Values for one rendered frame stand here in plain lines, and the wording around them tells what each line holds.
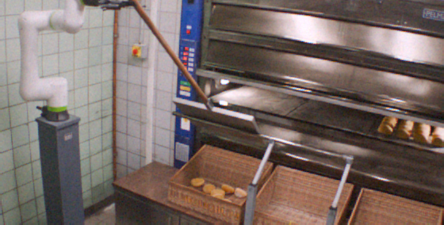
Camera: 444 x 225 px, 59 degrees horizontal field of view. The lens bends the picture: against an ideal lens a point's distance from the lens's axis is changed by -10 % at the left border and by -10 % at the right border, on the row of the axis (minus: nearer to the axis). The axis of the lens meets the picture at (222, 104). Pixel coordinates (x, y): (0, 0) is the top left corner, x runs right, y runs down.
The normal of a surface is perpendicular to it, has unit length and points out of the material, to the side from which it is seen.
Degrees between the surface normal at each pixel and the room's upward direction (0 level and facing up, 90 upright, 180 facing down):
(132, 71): 90
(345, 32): 70
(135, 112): 90
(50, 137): 90
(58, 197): 90
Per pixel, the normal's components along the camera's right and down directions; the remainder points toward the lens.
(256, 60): -0.44, -0.12
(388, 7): -0.49, 0.22
